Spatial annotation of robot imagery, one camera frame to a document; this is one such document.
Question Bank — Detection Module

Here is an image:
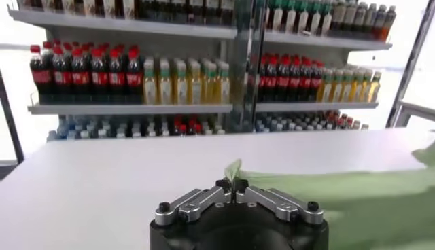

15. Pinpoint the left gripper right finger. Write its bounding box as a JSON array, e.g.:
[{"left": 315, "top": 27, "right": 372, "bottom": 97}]
[{"left": 234, "top": 179, "right": 324, "bottom": 224}]

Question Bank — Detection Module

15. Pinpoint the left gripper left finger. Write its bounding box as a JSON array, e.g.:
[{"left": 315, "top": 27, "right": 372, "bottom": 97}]
[{"left": 154, "top": 179, "right": 234, "bottom": 227}]

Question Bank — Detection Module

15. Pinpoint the green t-shirt with print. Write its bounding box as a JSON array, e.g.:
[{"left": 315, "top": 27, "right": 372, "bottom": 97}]
[{"left": 224, "top": 141, "right": 435, "bottom": 250}]

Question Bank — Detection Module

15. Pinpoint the grey metal shelf rack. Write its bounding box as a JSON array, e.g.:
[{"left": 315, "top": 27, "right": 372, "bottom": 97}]
[
  {"left": 6, "top": 0, "right": 254, "bottom": 140},
  {"left": 251, "top": 0, "right": 394, "bottom": 134}
]

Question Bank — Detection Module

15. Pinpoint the yellow juice bottle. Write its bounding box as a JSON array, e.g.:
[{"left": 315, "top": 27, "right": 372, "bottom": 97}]
[
  {"left": 338, "top": 69, "right": 353, "bottom": 103},
  {"left": 358, "top": 69, "right": 373, "bottom": 103},
  {"left": 142, "top": 58, "right": 159, "bottom": 105},
  {"left": 157, "top": 59, "right": 173, "bottom": 105},
  {"left": 216, "top": 62, "right": 231, "bottom": 105},
  {"left": 328, "top": 69, "right": 343, "bottom": 103},
  {"left": 316, "top": 69, "right": 332, "bottom": 103},
  {"left": 202, "top": 61, "right": 218, "bottom": 105},
  {"left": 186, "top": 60, "right": 203, "bottom": 105},
  {"left": 349, "top": 69, "right": 363, "bottom": 103},
  {"left": 172, "top": 60, "right": 188, "bottom": 105},
  {"left": 368, "top": 71, "right": 382, "bottom": 103}
]

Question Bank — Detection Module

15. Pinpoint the cola bottle red cap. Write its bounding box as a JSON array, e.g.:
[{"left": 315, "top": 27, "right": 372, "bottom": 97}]
[
  {"left": 309, "top": 60, "right": 323, "bottom": 102},
  {"left": 258, "top": 56, "right": 269, "bottom": 102},
  {"left": 50, "top": 46, "right": 72, "bottom": 103},
  {"left": 289, "top": 56, "right": 302, "bottom": 102},
  {"left": 126, "top": 47, "right": 144, "bottom": 103},
  {"left": 29, "top": 44, "right": 52, "bottom": 103},
  {"left": 277, "top": 56, "right": 290, "bottom": 102},
  {"left": 70, "top": 48, "right": 91, "bottom": 103},
  {"left": 300, "top": 58, "right": 312, "bottom": 102},
  {"left": 266, "top": 56, "right": 279, "bottom": 102},
  {"left": 108, "top": 48, "right": 127, "bottom": 103},
  {"left": 90, "top": 48, "right": 109, "bottom": 103}
]

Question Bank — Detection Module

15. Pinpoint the dark tea bottle white label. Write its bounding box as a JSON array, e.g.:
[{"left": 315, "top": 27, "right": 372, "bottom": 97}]
[
  {"left": 270, "top": 0, "right": 283, "bottom": 32},
  {"left": 319, "top": 0, "right": 333, "bottom": 36},
  {"left": 307, "top": 0, "right": 321, "bottom": 35},
  {"left": 295, "top": 0, "right": 309, "bottom": 34},
  {"left": 283, "top": 0, "right": 296, "bottom": 33}
]

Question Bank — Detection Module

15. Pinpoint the dark bottle beige label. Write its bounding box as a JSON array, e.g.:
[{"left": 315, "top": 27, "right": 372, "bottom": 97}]
[
  {"left": 343, "top": 1, "right": 357, "bottom": 37},
  {"left": 332, "top": 0, "right": 346, "bottom": 37}
]

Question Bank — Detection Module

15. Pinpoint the dark slanted pole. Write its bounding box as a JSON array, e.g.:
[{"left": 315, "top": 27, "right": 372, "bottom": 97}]
[{"left": 385, "top": 0, "right": 435, "bottom": 129}]

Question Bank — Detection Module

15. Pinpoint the black slanted pole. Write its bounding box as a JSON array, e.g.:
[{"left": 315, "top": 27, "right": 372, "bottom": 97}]
[{"left": 0, "top": 69, "right": 25, "bottom": 164}]

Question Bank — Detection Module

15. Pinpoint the white side table grey frame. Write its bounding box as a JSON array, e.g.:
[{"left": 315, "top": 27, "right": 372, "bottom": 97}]
[{"left": 394, "top": 100, "right": 435, "bottom": 132}]

